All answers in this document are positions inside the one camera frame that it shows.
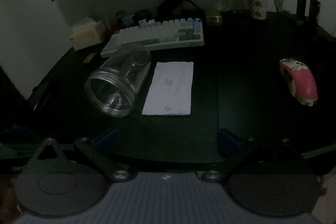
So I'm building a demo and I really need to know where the white paper tissue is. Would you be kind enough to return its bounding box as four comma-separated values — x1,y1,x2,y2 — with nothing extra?
142,61,194,116

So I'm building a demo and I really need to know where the dark lighter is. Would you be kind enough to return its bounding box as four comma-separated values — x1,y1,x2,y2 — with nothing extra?
308,0,322,24

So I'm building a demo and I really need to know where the black desk mat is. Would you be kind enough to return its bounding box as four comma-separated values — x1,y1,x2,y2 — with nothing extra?
29,43,226,164

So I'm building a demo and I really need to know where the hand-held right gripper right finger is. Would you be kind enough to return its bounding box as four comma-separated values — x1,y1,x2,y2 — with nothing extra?
197,128,305,184

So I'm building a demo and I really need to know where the white and grey keyboard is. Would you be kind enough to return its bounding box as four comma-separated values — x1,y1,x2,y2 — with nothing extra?
100,17,205,58

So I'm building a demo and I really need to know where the small blue container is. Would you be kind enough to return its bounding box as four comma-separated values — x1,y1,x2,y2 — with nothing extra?
123,15,135,28

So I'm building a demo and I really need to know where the clear glass jar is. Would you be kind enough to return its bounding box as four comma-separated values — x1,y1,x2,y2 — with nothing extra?
84,44,152,118

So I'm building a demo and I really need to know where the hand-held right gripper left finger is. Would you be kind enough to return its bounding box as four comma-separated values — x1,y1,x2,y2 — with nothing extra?
28,129,137,182

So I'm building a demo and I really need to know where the small dark container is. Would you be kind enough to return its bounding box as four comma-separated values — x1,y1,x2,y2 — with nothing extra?
134,9,151,21

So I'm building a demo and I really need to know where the cream tissue box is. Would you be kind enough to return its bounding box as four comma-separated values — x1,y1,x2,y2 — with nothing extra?
70,17,107,51

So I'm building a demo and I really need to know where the gold round tin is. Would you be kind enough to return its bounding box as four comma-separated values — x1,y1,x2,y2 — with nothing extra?
205,10,223,23

